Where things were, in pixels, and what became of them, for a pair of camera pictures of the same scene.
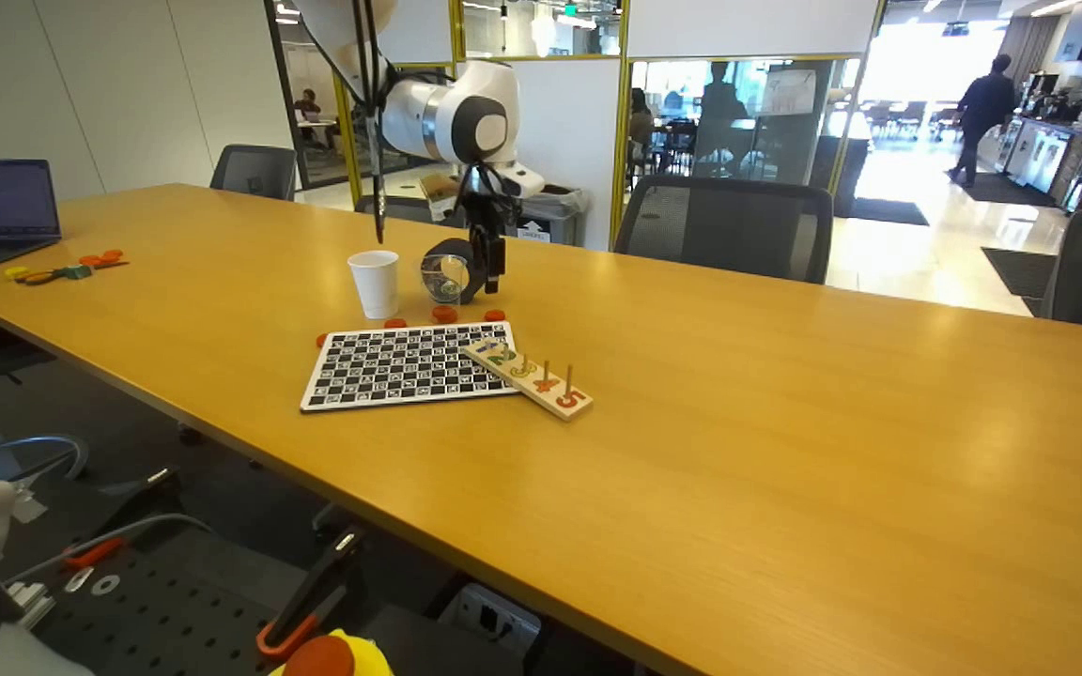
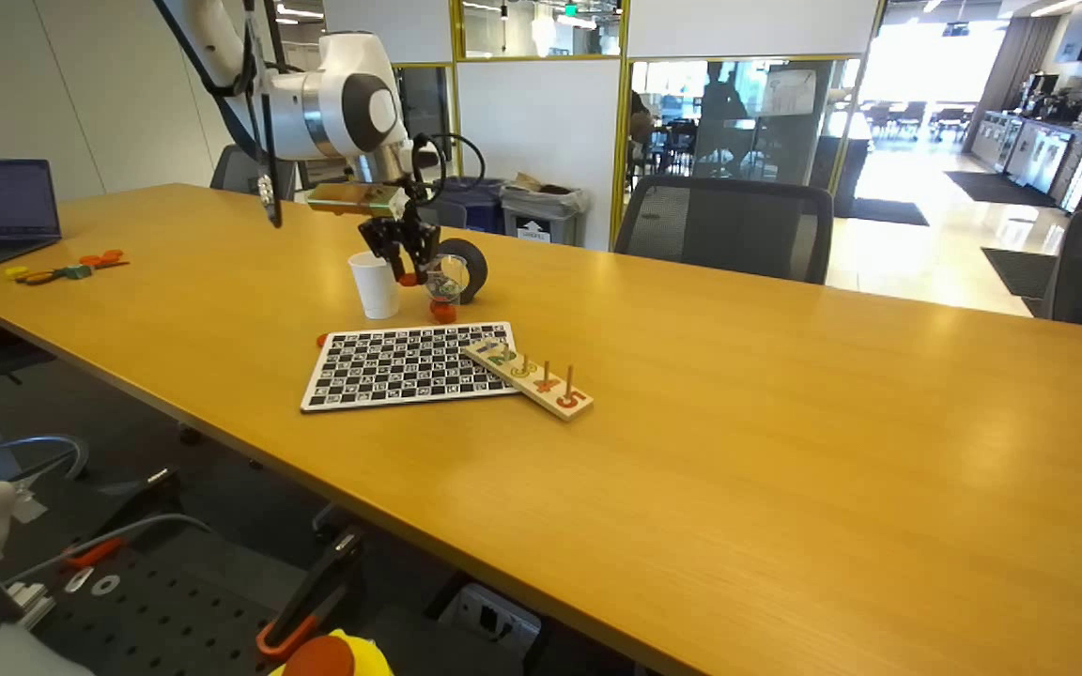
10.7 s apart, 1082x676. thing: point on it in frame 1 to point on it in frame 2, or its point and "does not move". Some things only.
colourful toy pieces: [96, 261] does not move
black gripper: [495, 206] to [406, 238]
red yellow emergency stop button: [335, 654] does not move
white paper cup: [373, 278] does not move
